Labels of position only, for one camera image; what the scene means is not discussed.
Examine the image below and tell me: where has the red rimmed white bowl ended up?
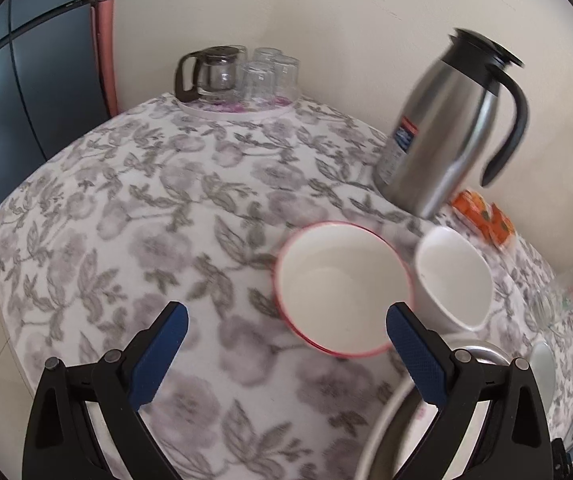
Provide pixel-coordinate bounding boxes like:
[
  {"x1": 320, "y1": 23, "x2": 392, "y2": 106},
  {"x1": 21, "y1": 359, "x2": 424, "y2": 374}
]
[{"x1": 272, "y1": 221, "x2": 413, "y2": 359}]

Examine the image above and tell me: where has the light blue white bowl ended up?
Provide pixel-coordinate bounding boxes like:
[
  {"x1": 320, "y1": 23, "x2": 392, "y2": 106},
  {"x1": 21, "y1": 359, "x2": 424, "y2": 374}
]
[{"x1": 529, "y1": 340, "x2": 556, "y2": 411}]

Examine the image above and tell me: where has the round metal pan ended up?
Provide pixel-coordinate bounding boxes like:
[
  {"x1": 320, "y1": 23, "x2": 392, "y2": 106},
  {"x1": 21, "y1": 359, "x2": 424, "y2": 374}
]
[{"x1": 354, "y1": 333, "x2": 510, "y2": 479}]

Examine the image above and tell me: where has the pink floral plate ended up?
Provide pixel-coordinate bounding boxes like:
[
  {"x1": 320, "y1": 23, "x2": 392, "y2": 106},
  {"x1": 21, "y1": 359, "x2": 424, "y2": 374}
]
[{"x1": 392, "y1": 401, "x2": 489, "y2": 479}]

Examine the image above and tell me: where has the deep white bowl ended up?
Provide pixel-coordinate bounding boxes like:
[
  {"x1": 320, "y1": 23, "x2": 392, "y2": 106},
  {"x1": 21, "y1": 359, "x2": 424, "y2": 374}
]
[{"x1": 413, "y1": 226, "x2": 494, "y2": 334}]

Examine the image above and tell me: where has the floral grey tablecloth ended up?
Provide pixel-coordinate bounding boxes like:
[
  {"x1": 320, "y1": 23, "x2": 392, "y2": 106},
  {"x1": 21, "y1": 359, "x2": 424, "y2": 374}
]
[{"x1": 0, "y1": 90, "x2": 573, "y2": 480}]

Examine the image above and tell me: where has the clear drinking glass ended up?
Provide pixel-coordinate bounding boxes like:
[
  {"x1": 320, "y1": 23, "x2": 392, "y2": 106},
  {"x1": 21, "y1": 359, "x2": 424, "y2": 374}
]
[
  {"x1": 272, "y1": 55, "x2": 300, "y2": 102},
  {"x1": 253, "y1": 47, "x2": 282, "y2": 64},
  {"x1": 240, "y1": 61, "x2": 274, "y2": 106}
]

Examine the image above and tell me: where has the glass teapot black handle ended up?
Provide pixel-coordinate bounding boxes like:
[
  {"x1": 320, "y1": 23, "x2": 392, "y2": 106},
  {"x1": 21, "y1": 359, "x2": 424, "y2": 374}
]
[{"x1": 174, "y1": 46, "x2": 242, "y2": 103}]

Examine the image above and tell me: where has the pink board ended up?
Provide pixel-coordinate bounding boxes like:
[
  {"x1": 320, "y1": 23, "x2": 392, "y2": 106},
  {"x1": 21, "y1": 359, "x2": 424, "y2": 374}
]
[{"x1": 91, "y1": 0, "x2": 119, "y2": 117}]

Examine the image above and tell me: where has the steel thermos jug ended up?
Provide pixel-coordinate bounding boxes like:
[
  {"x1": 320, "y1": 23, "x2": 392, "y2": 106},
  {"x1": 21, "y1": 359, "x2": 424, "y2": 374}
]
[{"x1": 373, "y1": 28, "x2": 529, "y2": 219}]

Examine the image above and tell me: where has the orange snack packet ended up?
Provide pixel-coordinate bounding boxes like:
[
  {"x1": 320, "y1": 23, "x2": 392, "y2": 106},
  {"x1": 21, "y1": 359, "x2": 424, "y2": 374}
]
[
  {"x1": 451, "y1": 190, "x2": 492, "y2": 226},
  {"x1": 477, "y1": 203, "x2": 515, "y2": 248}
]

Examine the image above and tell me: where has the clear glass mug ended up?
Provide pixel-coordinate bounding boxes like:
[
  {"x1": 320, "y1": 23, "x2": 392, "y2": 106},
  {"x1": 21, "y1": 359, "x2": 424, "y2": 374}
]
[{"x1": 529, "y1": 266, "x2": 573, "y2": 334}]

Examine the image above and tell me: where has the dark blue cabinet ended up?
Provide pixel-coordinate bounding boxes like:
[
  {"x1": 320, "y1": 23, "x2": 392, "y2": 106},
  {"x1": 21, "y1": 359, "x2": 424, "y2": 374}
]
[{"x1": 0, "y1": 0, "x2": 108, "y2": 204}]

